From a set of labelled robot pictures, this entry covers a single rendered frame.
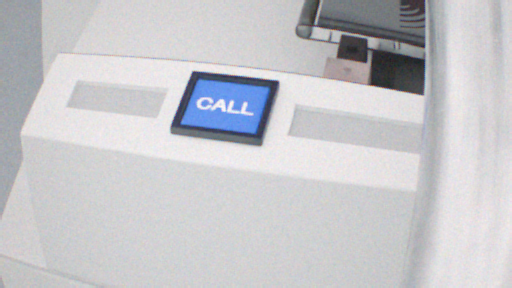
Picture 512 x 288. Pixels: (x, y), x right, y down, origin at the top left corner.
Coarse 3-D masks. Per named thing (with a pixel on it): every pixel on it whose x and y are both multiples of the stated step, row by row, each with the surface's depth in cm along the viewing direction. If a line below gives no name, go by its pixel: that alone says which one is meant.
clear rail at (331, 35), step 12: (300, 24) 97; (312, 24) 97; (312, 36) 97; (324, 36) 96; (336, 36) 96; (360, 36) 96; (372, 36) 96; (372, 48) 96; (384, 48) 96; (396, 48) 96; (408, 48) 95; (420, 48) 95; (420, 60) 96
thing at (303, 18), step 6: (306, 0) 100; (312, 0) 100; (318, 0) 100; (306, 6) 99; (312, 6) 99; (318, 6) 100; (300, 12) 99; (306, 12) 98; (312, 12) 98; (300, 18) 98; (306, 18) 98; (312, 18) 98; (300, 30) 97; (300, 36) 97
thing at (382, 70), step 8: (376, 56) 103; (384, 56) 103; (392, 56) 103; (376, 64) 102; (384, 64) 102; (392, 64) 102; (376, 72) 101; (384, 72) 101; (392, 72) 102; (376, 80) 100; (384, 80) 100; (392, 80) 102; (392, 88) 104
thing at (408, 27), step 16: (336, 0) 100; (352, 0) 101; (368, 0) 101; (384, 0) 101; (400, 0) 101; (416, 0) 102; (320, 16) 98; (336, 16) 98; (352, 16) 99; (368, 16) 99; (384, 16) 99; (400, 16) 99; (416, 16) 100; (368, 32) 97; (384, 32) 97; (400, 32) 97; (416, 32) 97
